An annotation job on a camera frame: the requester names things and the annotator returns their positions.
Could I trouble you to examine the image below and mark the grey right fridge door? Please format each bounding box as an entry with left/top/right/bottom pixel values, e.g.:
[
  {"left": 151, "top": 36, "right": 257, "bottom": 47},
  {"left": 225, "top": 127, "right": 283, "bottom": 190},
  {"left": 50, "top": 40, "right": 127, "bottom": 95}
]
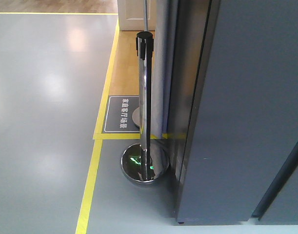
[{"left": 252, "top": 142, "right": 298, "bottom": 225}]

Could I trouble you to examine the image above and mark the grey floor sign mat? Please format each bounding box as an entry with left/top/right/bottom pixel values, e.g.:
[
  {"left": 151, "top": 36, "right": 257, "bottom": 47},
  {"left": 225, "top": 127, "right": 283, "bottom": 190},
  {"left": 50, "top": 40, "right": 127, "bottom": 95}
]
[{"left": 103, "top": 96, "right": 139, "bottom": 133}]

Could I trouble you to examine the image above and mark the chrome stanchion post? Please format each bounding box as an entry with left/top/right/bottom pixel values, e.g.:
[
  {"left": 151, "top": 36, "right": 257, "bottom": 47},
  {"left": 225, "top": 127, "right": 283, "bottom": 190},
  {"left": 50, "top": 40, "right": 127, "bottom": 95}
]
[{"left": 120, "top": 31, "right": 169, "bottom": 185}]

